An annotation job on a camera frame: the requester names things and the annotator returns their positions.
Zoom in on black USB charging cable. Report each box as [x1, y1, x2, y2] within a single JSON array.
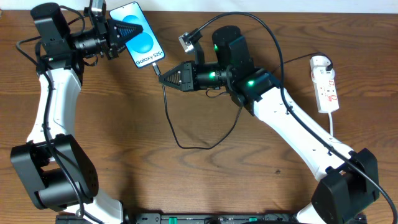
[[152, 52, 334, 151]]

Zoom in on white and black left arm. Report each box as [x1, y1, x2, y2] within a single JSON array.
[[10, 1, 143, 223]]

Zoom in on white power strip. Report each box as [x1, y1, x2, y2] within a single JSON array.
[[311, 67, 339, 113]]

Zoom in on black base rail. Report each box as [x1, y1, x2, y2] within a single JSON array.
[[55, 212, 368, 224]]

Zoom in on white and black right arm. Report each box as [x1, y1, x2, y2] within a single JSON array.
[[159, 26, 380, 223]]

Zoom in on blue Galaxy smartphone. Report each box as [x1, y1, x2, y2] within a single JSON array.
[[108, 1, 166, 69]]

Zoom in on white USB charger plug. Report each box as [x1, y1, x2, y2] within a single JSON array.
[[310, 55, 333, 74]]

